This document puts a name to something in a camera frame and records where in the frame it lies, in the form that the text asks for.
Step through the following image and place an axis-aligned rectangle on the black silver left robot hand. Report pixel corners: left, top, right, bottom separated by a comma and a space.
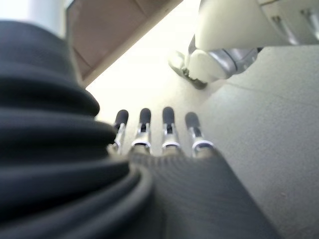
0, 0, 280, 239

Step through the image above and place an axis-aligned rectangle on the silver left robot leg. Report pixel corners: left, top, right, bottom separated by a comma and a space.
168, 0, 319, 90

